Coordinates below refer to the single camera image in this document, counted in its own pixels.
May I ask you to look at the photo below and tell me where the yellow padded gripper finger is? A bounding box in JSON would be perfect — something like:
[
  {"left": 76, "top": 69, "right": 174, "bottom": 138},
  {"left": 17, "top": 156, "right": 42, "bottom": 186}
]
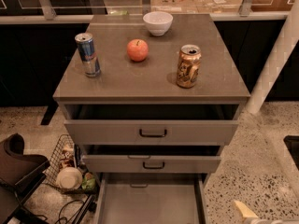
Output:
[{"left": 234, "top": 200, "right": 258, "bottom": 218}]

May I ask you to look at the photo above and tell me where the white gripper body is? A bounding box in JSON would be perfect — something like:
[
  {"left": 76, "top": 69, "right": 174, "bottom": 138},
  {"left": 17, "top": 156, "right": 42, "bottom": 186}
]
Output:
[{"left": 243, "top": 218, "right": 299, "bottom": 224}]

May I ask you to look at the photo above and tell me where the grey bottom drawer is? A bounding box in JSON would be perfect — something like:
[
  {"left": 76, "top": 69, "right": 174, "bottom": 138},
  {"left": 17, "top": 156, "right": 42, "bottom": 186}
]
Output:
[{"left": 93, "top": 174, "right": 208, "bottom": 224}]

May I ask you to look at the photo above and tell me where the grey drawer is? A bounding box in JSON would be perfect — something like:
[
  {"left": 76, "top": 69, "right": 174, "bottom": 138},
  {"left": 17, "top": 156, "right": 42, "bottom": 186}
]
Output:
[
  {"left": 83, "top": 146, "right": 221, "bottom": 174},
  {"left": 93, "top": 174, "right": 208, "bottom": 224},
  {"left": 65, "top": 105, "right": 238, "bottom": 146}
]

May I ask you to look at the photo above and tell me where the grey drawer cabinet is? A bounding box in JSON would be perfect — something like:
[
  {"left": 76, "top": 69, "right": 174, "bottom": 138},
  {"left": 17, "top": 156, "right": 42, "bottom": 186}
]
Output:
[{"left": 51, "top": 13, "right": 251, "bottom": 185}]

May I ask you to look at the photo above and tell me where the grey middle drawer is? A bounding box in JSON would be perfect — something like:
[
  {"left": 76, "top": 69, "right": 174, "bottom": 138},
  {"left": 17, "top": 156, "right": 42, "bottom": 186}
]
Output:
[{"left": 83, "top": 146, "right": 221, "bottom": 174}]

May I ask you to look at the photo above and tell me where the grey top drawer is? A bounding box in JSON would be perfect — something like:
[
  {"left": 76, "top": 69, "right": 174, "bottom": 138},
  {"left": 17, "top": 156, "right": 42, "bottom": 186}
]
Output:
[{"left": 65, "top": 105, "right": 238, "bottom": 146}]

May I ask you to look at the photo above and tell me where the black object at right edge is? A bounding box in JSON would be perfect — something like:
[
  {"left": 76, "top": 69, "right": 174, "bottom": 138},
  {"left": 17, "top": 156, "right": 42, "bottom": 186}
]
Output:
[{"left": 283, "top": 135, "right": 299, "bottom": 169}]

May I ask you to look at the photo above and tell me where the gold soda can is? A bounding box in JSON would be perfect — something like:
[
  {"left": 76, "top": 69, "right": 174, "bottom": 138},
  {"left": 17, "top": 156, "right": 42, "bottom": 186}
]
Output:
[{"left": 177, "top": 44, "right": 202, "bottom": 89}]

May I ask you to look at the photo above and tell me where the green snack packet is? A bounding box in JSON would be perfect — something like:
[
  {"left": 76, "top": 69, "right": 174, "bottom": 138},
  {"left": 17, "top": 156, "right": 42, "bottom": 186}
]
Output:
[{"left": 81, "top": 173, "right": 96, "bottom": 191}]

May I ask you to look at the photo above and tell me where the white bowl in basket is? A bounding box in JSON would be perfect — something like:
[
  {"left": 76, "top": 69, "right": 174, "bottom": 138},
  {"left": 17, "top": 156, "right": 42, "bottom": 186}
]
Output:
[{"left": 56, "top": 167, "right": 82, "bottom": 189}]

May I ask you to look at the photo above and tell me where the brown snack bag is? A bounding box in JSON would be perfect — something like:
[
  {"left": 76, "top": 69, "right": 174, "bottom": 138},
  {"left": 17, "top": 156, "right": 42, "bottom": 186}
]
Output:
[{"left": 59, "top": 146, "right": 75, "bottom": 169}]

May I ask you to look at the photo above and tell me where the red apple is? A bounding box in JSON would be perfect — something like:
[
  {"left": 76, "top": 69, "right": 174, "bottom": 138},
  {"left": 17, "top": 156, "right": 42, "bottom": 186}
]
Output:
[{"left": 126, "top": 39, "right": 149, "bottom": 62}]

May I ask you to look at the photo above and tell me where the white ceramic bowl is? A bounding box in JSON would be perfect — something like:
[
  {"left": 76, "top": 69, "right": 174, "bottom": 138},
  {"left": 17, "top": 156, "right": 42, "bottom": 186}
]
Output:
[{"left": 143, "top": 11, "right": 173, "bottom": 36}]

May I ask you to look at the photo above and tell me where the blue silver energy drink can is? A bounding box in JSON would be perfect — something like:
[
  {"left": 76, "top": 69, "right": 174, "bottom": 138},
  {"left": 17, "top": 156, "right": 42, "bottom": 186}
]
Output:
[{"left": 75, "top": 33, "right": 100, "bottom": 77}]

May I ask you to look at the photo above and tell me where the black wire basket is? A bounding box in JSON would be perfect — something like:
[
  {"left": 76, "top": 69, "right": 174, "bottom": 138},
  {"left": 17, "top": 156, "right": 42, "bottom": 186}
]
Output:
[{"left": 45, "top": 134, "right": 97, "bottom": 194}]

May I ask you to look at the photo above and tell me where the black cable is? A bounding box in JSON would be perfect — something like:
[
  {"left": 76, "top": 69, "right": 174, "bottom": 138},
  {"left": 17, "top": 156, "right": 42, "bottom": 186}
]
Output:
[{"left": 54, "top": 199, "right": 97, "bottom": 224}]

